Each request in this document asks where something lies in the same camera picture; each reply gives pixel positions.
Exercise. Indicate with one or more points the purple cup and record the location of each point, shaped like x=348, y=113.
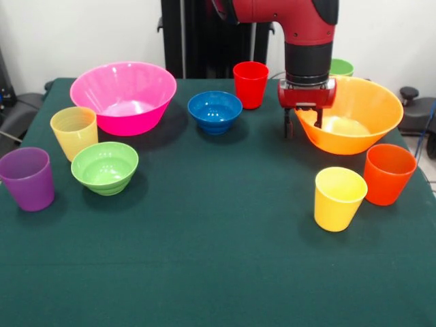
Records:
x=30, y=190

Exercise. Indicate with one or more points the orange-red cup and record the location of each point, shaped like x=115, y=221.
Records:
x=385, y=187

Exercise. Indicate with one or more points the green cup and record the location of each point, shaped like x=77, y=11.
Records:
x=342, y=68

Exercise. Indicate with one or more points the large pink bowl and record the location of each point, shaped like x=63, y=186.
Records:
x=129, y=122

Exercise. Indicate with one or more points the bright yellow cup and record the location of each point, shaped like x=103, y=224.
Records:
x=335, y=214

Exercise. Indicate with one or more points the large orange bowl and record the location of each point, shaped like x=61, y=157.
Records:
x=361, y=139

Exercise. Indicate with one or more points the small green bowl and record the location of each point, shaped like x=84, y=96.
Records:
x=102, y=180

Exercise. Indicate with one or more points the red cup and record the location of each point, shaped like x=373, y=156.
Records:
x=251, y=92

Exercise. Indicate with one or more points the pale yellow translucent cup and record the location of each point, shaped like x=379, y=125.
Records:
x=76, y=139

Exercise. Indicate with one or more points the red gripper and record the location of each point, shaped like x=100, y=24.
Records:
x=306, y=97

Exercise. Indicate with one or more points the black stand base with knob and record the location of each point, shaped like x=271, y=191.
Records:
x=413, y=116

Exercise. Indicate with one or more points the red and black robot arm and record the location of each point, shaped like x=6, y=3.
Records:
x=306, y=27

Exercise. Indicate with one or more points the dark grey stand base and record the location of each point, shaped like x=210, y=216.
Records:
x=17, y=116

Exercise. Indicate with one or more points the dark green table cloth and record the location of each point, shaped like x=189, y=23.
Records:
x=218, y=238

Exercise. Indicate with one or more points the black equipment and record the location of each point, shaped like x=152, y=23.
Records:
x=5, y=81

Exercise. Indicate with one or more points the small blue bowl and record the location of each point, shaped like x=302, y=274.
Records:
x=214, y=119

